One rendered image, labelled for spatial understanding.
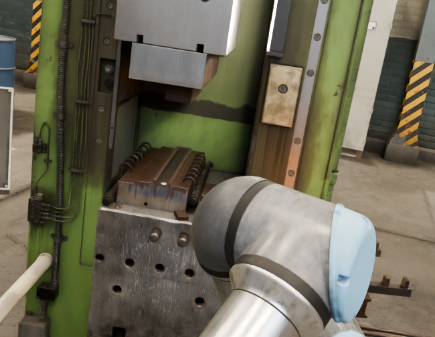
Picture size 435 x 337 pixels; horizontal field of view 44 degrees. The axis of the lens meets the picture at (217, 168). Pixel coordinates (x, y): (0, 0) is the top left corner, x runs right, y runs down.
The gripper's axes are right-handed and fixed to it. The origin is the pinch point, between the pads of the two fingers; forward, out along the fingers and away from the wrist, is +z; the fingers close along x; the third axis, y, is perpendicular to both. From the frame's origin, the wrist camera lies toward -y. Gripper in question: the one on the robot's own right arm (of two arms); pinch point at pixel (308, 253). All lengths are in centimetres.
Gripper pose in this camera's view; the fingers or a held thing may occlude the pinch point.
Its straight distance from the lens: 115.0
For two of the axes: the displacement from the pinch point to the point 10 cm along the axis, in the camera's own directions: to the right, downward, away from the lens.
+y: -1.4, 9.5, 2.8
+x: 9.9, 1.3, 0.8
